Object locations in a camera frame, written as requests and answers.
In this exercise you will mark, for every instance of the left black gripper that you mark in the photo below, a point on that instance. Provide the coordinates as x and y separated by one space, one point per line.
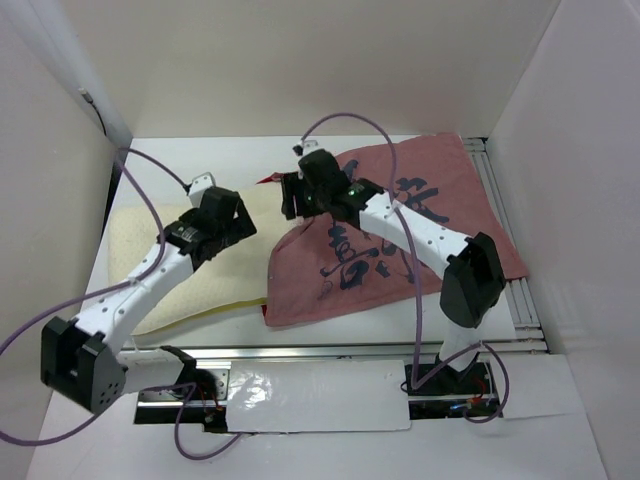
240 227

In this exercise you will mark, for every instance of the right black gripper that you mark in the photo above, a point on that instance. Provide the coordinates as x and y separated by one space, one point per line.
291 185

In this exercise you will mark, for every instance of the cream yellow pillow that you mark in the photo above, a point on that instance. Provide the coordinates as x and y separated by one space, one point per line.
235 278

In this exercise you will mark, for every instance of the pink red printed pillowcase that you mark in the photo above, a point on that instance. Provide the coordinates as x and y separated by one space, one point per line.
323 269

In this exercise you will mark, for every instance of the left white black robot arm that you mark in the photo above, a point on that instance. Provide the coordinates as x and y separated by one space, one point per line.
83 358

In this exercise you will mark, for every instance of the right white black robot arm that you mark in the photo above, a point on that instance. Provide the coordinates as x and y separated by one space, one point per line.
468 266

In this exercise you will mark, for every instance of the white cover plate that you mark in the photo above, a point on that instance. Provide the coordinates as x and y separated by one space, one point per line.
317 397

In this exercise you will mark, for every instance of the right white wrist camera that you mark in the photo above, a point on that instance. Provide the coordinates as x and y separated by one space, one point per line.
305 147

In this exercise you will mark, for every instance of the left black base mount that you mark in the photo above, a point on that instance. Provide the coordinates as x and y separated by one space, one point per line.
198 396

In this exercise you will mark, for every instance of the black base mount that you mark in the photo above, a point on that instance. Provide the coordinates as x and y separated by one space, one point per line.
445 396
198 396

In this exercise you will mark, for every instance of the small wall cable plug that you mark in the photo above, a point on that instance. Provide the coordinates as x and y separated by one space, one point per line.
87 97

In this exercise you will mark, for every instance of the aluminium rail front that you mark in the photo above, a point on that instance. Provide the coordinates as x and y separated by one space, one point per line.
303 352

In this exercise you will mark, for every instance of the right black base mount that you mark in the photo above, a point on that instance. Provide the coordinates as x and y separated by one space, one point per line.
445 396

